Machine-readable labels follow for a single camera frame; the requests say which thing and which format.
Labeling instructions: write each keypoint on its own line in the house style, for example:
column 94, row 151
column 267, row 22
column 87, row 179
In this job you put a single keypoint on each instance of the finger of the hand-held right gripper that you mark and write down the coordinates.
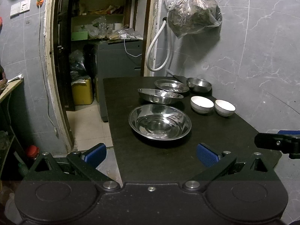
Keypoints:
column 269, row 141
column 290, row 132

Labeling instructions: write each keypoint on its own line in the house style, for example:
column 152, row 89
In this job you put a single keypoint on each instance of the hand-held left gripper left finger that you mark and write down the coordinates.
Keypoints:
column 96, row 155

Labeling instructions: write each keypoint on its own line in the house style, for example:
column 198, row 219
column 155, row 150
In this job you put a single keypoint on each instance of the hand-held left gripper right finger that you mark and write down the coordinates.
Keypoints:
column 207, row 155

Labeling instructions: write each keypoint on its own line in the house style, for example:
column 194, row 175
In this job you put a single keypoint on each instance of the white ceramic bowl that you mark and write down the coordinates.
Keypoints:
column 202, row 104
column 225, row 107

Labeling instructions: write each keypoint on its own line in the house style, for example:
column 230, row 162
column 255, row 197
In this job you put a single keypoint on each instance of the large stainless steel plate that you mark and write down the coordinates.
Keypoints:
column 159, row 124

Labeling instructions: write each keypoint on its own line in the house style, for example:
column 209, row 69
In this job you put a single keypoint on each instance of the stainless steel bowl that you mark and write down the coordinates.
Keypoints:
column 199, row 85

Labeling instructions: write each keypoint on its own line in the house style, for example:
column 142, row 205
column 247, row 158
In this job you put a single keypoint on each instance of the yellow plastic box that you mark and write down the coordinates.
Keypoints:
column 82, row 91

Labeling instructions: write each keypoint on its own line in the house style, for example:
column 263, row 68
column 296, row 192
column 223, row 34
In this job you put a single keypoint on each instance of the dark grey cabinet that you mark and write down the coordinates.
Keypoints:
column 117, row 75

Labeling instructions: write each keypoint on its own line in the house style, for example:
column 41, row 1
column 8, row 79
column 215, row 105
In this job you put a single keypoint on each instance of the black plastic bag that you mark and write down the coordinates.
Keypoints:
column 77, row 63

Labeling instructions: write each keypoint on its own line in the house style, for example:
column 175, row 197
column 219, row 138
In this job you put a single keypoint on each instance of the white plastic jug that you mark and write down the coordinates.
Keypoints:
column 11, row 208

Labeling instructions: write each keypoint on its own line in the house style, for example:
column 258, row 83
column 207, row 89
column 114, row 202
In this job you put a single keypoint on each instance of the wooden shelf board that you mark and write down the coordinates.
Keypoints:
column 11, row 89

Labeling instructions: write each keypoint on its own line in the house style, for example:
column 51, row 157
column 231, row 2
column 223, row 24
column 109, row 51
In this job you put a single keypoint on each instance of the dark wooden door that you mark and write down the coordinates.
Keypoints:
column 62, row 51

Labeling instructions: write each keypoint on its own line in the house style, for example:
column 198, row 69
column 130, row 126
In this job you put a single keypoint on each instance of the green box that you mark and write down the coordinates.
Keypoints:
column 79, row 36

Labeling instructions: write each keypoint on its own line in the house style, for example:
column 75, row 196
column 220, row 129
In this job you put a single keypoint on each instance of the clear food bags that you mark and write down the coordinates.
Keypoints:
column 121, row 34

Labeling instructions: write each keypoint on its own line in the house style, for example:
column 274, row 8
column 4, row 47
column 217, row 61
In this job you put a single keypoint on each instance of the clear bag of dried greens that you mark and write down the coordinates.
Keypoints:
column 192, row 11

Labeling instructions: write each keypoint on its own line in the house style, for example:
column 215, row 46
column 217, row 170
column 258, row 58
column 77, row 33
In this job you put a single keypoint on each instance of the wooden storage shelves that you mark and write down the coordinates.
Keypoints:
column 100, row 4

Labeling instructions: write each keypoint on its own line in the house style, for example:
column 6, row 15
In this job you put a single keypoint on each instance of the orange wall plug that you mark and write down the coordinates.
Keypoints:
column 39, row 1

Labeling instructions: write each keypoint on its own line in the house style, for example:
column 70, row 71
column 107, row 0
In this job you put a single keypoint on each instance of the white wall switch panel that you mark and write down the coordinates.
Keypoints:
column 20, row 7

